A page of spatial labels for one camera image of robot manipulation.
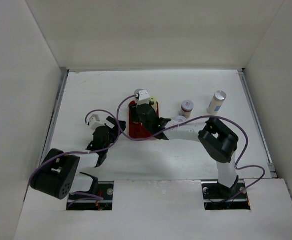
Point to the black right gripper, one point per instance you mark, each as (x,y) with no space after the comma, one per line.
(134,113)

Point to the red lacquer tray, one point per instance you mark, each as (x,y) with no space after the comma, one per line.
(138,131)

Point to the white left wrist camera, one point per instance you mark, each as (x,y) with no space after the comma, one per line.
(95,122)

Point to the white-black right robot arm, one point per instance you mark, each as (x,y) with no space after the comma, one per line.
(219,141)

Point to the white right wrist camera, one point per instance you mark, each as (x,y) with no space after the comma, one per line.
(144,97)

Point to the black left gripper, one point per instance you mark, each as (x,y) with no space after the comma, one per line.
(115,133)

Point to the aluminium side rail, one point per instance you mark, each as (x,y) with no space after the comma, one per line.
(55,112)
(257,123)

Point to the yellow cap spice bottle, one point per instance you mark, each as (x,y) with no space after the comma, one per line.
(154,103)

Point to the tall jar blue label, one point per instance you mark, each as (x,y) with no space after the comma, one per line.
(137,93)

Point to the red-white lid sauce jar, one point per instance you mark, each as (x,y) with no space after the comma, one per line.
(180,119)

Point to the left aluminium side rail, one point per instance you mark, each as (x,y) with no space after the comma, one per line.
(55,112)

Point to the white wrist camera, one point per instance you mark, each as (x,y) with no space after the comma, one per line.
(144,97)
(95,122)

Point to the right aluminium side rail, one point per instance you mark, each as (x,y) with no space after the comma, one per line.
(257,123)

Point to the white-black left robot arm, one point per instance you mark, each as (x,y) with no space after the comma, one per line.
(56,174)

